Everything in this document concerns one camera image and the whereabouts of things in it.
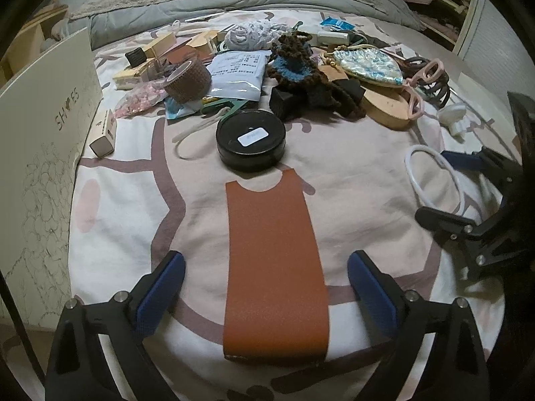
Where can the white shoe box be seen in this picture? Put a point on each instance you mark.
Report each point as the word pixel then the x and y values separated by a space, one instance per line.
pixel 41 154

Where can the bag of pink beads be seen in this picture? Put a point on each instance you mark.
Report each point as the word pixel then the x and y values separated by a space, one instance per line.
pixel 138 98

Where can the small black box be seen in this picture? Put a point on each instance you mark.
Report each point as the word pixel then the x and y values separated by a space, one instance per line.
pixel 136 56

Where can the blue knit scrunchie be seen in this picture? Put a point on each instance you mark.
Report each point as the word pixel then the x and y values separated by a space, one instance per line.
pixel 288 74

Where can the yellow soap box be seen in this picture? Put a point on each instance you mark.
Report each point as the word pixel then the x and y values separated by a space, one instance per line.
pixel 133 76

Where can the white printed packet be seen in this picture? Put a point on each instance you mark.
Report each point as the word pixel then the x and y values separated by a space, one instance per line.
pixel 240 73

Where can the brown braided scrunchie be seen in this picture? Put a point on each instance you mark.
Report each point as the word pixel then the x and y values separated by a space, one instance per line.
pixel 301 50

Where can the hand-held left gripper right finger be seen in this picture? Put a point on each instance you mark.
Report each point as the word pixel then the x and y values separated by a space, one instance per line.
pixel 372 292

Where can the light blue packet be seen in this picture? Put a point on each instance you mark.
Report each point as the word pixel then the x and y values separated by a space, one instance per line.
pixel 179 110

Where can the white cabinet door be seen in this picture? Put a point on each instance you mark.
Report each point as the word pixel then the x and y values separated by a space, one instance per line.
pixel 474 21

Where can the small beige carton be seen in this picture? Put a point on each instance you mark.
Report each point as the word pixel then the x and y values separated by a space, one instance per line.
pixel 102 133

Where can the grey comforter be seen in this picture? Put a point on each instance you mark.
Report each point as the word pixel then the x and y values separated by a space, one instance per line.
pixel 209 0

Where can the black round tin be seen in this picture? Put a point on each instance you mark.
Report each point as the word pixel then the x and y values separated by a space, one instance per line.
pixel 250 140

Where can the green clip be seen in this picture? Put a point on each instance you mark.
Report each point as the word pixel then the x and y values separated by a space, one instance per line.
pixel 221 108

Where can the white lace scrunchie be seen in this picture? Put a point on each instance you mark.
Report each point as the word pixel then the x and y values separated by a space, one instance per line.
pixel 246 33

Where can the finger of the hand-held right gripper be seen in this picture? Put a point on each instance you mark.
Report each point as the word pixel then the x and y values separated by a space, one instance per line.
pixel 459 159
pixel 443 218

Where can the printed blanket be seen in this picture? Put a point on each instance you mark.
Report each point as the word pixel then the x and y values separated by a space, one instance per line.
pixel 125 238

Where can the wooden shelf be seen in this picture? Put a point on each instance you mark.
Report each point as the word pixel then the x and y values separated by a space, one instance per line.
pixel 33 37

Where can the brown hair claw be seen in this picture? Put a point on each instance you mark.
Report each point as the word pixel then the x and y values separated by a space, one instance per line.
pixel 438 88

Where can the brown leather case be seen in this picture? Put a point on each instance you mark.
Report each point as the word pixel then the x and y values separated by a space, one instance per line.
pixel 271 259

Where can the iridescent coin pouch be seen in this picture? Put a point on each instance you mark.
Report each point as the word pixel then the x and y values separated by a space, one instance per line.
pixel 368 67

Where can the brown lace tape roll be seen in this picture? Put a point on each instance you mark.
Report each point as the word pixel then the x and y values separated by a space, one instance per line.
pixel 186 81

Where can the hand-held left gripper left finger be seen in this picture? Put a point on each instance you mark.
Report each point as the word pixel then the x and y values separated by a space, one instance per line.
pixel 161 290

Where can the white plug adapter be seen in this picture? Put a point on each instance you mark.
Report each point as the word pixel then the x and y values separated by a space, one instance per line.
pixel 332 36

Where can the black cube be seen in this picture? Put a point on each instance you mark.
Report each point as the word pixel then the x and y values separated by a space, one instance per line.
pixel 284 102

